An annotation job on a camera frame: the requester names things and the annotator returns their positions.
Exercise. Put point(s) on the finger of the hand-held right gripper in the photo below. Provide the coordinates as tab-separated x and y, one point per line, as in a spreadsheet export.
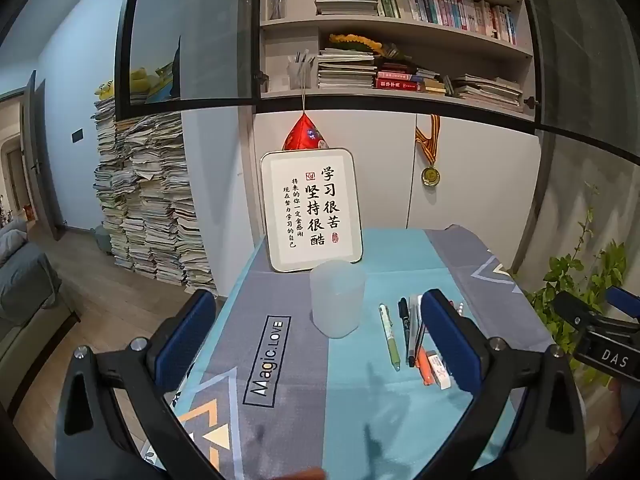
625	302
600	352

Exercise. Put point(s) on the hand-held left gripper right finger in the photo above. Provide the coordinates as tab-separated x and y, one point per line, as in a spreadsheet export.
450	340

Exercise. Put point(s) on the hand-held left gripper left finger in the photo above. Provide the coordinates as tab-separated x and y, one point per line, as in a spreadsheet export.
185	340

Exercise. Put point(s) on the white eraser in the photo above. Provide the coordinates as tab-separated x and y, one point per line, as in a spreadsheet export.
439	372

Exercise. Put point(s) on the orange pen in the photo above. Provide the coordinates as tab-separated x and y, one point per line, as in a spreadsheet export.
425	367

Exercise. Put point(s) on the black marker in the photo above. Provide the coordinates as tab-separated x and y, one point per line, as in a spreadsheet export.
405	320

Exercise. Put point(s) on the green pen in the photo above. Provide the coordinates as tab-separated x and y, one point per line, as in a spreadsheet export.
390	340

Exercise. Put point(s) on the translucent white pen cup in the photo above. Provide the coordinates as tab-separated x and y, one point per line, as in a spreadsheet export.
337	305

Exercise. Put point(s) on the green potted plant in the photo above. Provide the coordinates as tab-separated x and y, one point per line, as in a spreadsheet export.
590	270

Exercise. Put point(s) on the teal and grey printed tablecloth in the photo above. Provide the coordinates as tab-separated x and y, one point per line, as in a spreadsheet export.
325	385

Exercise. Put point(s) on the tall stack of papers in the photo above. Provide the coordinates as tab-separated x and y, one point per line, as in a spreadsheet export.
150	200

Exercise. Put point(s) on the gold medal with striped ribbon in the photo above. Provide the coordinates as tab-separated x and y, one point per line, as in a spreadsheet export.
430	175

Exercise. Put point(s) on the grey sofa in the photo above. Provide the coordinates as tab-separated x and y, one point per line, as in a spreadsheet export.
20	310

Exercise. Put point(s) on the framed calligraphy sign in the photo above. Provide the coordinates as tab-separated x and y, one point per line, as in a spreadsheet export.
310	210

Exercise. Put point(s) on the grey door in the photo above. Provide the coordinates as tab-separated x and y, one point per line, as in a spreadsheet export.
42	160

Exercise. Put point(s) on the red hanging ornament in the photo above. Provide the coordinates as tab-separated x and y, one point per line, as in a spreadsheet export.
305	135

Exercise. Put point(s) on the stack of grey booklets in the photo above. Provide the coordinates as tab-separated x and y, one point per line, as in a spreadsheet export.
490	92

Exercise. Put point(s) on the stack of red books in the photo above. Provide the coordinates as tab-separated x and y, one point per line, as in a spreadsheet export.
397	82

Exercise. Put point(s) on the yellow plush toy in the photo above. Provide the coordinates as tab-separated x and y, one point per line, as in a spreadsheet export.
137	77

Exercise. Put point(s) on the books on shelf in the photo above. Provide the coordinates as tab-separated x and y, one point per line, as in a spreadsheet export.
345	72

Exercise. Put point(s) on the clear acrylic pen holder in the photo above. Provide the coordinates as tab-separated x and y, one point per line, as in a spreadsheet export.
299	75

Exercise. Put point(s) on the artificial sunflower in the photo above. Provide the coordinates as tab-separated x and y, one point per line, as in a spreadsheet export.
352	40

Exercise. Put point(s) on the grey bookshelf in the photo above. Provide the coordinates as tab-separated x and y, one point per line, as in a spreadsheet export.
290	30

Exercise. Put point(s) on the row of colourful books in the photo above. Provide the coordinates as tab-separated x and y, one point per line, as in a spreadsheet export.
450	10

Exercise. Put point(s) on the small stack of books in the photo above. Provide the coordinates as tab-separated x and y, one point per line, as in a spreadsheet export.
345	5

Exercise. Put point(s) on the dark wall switch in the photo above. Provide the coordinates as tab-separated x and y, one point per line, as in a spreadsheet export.
77	135

